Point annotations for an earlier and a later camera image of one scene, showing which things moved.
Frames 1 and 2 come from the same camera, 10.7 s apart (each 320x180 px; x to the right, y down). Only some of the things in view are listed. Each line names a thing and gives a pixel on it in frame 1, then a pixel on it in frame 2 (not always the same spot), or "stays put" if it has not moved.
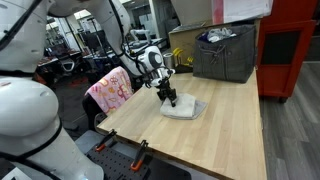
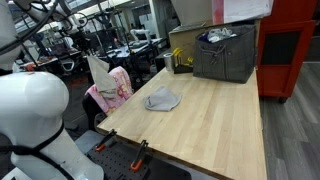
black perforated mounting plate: (120, 161) stays put
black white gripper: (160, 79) -> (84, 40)
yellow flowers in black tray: (186, 67) stays put
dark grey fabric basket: (225, 53) stays put
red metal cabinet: (280, 43) stays put
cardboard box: (184, 38) stays put
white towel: (184, 106) -> (104, 81)
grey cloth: (199, 106) -> (162, 100)
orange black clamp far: (139, 157) stays put
